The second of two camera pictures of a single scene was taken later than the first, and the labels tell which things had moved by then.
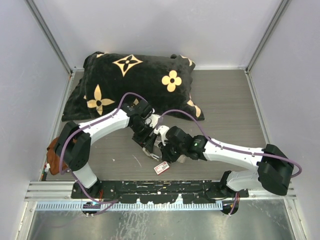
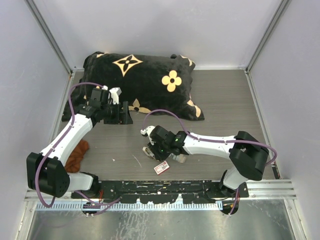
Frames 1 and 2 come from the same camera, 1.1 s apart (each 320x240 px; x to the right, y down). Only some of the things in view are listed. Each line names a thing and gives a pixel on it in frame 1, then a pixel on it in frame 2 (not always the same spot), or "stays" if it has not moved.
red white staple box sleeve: x=161 y=167 stays
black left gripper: x=144 y=139 → x=120 y=113
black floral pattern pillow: x=108 y=81 stays
